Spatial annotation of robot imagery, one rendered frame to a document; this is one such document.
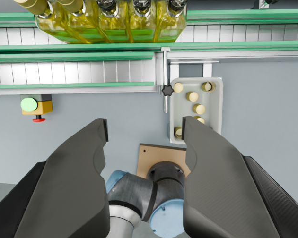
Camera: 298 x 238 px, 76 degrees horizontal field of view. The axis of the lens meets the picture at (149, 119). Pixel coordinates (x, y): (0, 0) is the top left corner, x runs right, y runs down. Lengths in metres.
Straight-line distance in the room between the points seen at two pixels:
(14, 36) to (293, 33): 0.81
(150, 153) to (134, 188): 0.20
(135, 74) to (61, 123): 0.36
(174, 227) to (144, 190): 0.13
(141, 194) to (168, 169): 0.18
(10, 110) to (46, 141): 0.17
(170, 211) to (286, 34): 0.61
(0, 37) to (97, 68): 0.28
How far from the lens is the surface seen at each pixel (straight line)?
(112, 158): 0.78
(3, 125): 0.90
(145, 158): 0.74
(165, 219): 0.59
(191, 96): 0.67
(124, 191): 0.56
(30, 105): 0.71
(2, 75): 0.72
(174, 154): 0.74
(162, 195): 0.59
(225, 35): 0.65
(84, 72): 0.61
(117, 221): 0.53
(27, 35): 0.69
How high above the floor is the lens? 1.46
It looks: 80 degrees down
